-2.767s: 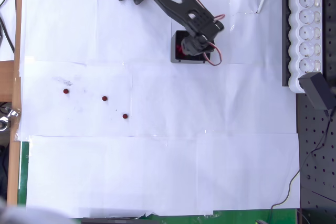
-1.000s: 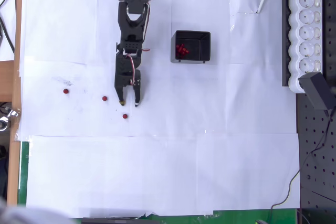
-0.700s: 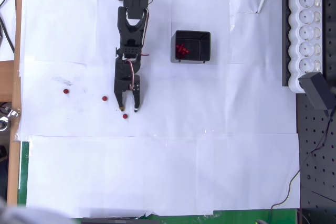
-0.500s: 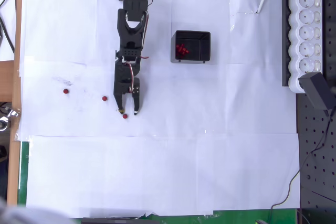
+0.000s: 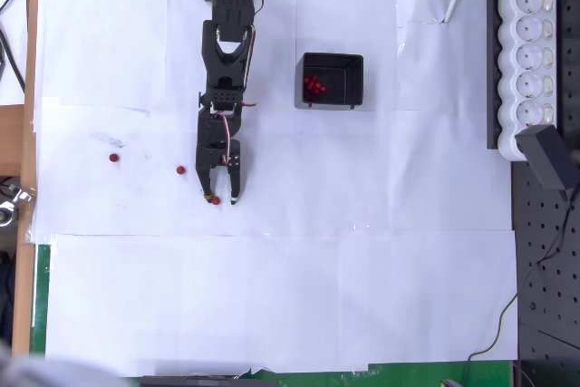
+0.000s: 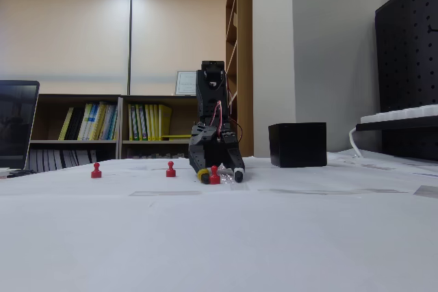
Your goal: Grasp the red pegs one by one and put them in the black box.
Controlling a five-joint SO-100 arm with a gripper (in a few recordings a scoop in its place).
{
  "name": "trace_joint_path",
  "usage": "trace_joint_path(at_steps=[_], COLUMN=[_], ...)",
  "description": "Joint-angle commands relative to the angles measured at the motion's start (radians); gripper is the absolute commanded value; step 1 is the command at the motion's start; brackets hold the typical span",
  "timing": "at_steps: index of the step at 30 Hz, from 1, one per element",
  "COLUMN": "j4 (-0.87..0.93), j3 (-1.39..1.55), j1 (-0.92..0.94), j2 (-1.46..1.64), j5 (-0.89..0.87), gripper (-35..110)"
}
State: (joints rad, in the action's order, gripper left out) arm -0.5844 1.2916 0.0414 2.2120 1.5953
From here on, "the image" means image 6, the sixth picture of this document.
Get green yellow binder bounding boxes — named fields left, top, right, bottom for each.
left=135, top=103, right=144, bottom=142
left=127, top=103, right=137, bottom=142

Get beige roller blind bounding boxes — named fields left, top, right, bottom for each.
left=131, top=0, right=229, bottom=96
left=0, top=0, right=131, bottom=94

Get wide yellow binder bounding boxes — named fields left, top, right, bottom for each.
left=157, top=104, right=173, bottom=142

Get dark laptop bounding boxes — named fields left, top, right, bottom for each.
left=0, top=80, right=40, bottom=177

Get pale striped book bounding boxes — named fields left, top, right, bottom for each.
left=102, top=104, right=119, bottom=142

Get black pegboard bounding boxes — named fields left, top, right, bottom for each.
left=374, top=0, right=438, bottom=162

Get slanted yellow book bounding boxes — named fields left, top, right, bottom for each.
left=57, top=107, right=75, bottom=142

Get long clear tape strip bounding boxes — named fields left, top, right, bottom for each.
left=258, top=188, right=410, bottom=196

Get yellow white book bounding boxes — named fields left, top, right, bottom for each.
left=77, top=103, right=93, bottom=142

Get low wooden bookshelf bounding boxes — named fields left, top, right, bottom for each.
left=119, top=94, right=199, bottom=160
left=29, top=93, right=121, bottom=172

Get white paper table cover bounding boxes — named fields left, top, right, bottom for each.
left=0, top=150, right=438, bottom=292

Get blue white book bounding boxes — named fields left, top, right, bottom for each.
left=85, top=102, right=101, bottom=142

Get grey file binders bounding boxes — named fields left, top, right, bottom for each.
left=29, top=149, right=99, bottom=172

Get white power cable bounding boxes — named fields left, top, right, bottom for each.
left=348, top=127, right=364, bottom=159

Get crumpled clear plastic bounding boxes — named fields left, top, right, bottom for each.
left=218, top=165, right=250, bottom=191

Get black books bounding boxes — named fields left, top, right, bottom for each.
left=64, top=106, right=86, bottom=142

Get tall wooden bookshelf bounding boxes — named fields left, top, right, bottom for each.
left=224, top=0, right=255, bottom=159

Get black open box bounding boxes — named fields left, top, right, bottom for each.
left=268, top=122, right=328, bottom=169

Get black metal shelf rail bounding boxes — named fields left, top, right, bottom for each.
left=355, top=115, right=438, bottom=133

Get framed certificate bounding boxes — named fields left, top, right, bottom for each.
left=175, top=70, right=198, bottom=96

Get white power strip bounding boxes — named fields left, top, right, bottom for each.
left=359, top=103, right=438, bottom=124

